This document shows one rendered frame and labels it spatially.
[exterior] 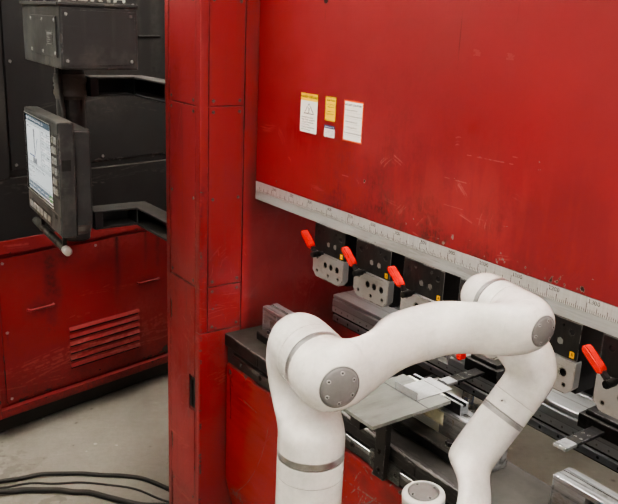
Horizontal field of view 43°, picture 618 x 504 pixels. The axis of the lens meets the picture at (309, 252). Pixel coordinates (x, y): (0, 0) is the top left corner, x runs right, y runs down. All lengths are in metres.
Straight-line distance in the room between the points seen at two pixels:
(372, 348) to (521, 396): 0.38
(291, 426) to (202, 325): 1.34
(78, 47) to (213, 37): 0.40
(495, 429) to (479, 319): 0.26
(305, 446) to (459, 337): 0.33
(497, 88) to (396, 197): 0.43
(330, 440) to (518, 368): 0.41
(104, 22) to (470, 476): 1.68
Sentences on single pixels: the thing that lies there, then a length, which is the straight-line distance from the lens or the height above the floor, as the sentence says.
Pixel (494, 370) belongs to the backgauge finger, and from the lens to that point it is 2.22.
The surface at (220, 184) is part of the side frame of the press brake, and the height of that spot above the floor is 1.40.
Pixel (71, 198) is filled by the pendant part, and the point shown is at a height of 1.37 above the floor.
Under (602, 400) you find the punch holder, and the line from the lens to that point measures 1.73.
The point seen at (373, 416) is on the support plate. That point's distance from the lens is 1.95.
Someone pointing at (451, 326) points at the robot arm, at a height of 1.42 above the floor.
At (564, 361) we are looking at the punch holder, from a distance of 1.77.
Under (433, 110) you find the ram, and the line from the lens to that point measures 1.94.
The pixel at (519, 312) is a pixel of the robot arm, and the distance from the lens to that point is 1.40.
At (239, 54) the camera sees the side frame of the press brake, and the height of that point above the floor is 1.81.
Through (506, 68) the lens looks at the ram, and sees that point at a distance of 1.79.
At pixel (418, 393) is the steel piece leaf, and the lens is 2.08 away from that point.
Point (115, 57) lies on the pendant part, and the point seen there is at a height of 1.79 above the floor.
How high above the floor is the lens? 1.92
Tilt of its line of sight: 16 degrees down
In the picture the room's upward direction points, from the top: 3 degrees clockwise
